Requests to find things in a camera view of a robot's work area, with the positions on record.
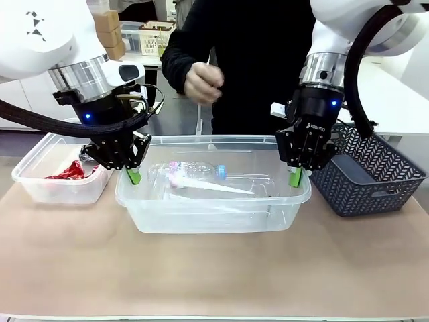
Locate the dark woven plastic basket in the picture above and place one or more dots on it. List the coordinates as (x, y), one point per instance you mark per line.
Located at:
(375, 198)

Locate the small cardboard box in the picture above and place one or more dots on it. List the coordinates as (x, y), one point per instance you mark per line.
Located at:
(117, 51)

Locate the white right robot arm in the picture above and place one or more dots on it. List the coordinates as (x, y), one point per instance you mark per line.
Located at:
(335, 20)

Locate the person's right hand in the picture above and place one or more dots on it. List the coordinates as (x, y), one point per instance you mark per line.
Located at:
(201, 87)

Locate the clear storage box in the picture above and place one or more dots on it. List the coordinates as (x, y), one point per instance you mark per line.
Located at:
(130, 35)

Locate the clear plastic bottle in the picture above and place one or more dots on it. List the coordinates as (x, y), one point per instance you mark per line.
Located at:
(191, 171)

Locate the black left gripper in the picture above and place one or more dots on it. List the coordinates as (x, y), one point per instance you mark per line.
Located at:
(104, 114)

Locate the person's right forearm black sleeve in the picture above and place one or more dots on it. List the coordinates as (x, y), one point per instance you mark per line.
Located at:
(176, 60)

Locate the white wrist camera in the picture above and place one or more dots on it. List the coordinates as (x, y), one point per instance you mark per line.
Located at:
(129, 72)
(278, 110)

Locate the white plastic knife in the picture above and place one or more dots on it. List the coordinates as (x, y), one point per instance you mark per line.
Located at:
(214, 188)

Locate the small clear plastic container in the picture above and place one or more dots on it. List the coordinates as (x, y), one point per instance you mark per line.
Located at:
(50, 191)

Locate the medium cardboard box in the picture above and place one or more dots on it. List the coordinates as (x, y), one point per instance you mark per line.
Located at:
(112, 37)

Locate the red crumpled wrapper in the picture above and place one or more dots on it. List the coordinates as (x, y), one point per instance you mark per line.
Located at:
(72, 171)

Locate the white slotted crate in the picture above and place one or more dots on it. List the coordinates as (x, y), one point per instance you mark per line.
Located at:
(151, 38)

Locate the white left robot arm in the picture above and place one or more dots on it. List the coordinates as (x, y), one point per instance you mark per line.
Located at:
(50, 33)

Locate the large clear plastic container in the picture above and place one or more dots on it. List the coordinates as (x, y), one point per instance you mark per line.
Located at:
(214, 214)

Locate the cup with green drink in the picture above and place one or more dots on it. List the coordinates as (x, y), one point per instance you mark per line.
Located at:
(161, 45)

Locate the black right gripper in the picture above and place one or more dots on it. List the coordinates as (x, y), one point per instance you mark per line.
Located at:
(315, 114)

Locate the large cardboard box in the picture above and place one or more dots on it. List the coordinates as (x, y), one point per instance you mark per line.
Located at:
(107, 20)

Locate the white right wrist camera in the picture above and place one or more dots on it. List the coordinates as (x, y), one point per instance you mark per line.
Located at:
(278, 110)

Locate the white background table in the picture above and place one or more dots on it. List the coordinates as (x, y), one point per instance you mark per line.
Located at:
(144, 60)

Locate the white plastic spoon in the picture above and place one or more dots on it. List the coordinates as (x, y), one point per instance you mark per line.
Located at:
(199, 120)

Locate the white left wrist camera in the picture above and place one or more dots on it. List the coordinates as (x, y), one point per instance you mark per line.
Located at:
(129, 72)

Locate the person's black torso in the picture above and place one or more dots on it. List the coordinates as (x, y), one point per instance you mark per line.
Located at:
(254, 67)

